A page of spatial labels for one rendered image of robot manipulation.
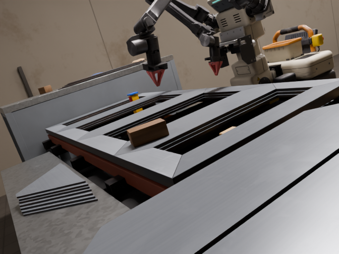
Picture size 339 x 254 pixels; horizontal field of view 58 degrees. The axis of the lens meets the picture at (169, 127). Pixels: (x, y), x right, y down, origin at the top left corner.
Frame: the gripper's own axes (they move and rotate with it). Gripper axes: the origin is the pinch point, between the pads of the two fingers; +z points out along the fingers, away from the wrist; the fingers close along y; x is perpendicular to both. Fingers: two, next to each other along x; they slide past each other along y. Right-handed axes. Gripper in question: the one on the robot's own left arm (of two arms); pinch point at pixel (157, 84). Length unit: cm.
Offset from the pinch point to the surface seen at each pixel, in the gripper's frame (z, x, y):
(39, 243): 15, -63, 41
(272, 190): -6, -31, 83
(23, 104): 18, -43, -97
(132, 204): 41, -28, 12
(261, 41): 70, 355, -247
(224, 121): 5.9, 0.1, 39.5
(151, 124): 1.3, -22.5, 30.9
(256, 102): 4.9, 16.7, 38.5
